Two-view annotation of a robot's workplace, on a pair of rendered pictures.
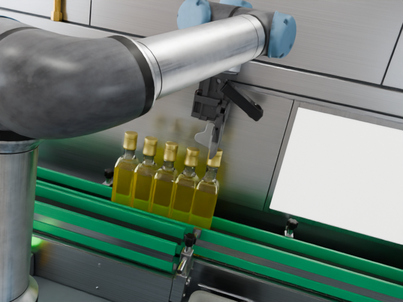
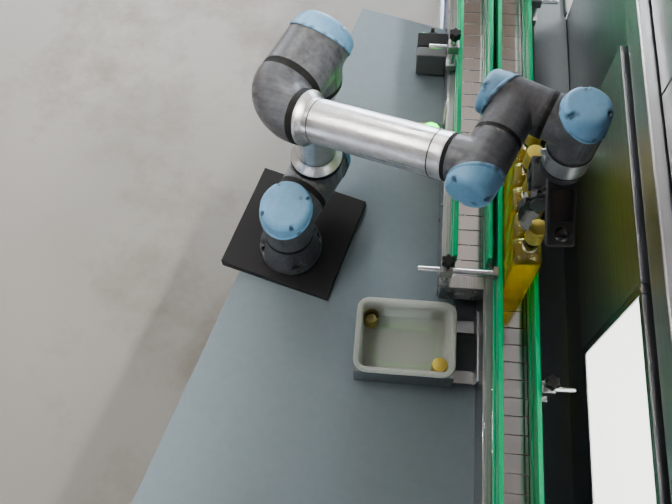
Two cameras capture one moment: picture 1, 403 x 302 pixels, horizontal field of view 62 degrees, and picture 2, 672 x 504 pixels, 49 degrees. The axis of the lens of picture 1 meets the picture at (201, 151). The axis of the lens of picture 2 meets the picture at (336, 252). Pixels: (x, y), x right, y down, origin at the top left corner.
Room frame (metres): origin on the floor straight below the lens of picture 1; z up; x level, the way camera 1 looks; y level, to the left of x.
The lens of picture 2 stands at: (0.42, -0.61, 2.39)
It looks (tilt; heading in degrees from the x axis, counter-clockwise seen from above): 65 degrees down; 91
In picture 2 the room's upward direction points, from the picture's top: 5 degrees counter-clockwise
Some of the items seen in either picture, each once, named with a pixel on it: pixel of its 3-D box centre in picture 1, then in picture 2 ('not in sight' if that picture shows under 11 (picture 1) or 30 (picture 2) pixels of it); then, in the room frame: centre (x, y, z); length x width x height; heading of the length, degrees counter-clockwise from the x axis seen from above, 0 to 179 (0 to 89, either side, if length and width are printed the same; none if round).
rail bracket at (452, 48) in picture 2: not in sight; (443, 50); (0.72, 0.58, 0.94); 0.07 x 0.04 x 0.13; 171
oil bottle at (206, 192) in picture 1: (202, 213); (519, 268); (0.79, -0.04, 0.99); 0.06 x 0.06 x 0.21; 82
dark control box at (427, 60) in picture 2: not in sight; (431, 54); (0.72, 0.70, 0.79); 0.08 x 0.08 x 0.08; 81
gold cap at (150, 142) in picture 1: (150, 145); (533, 157); (0.82, 0.13, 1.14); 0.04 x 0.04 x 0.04
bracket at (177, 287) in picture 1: (183, 279); (460, 289); (0.69, -0.02, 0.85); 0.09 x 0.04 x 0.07; 171
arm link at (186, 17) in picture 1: (212, 23); (512, 110); (0.70, 0.03, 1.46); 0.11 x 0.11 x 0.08; 57
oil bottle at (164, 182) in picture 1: (162, 202); (518, 218); (0.81, 0.08, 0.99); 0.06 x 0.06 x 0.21; 82
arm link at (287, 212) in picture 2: not in sight; (288, 214); (0.32, 0.16, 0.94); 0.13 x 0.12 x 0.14; 57
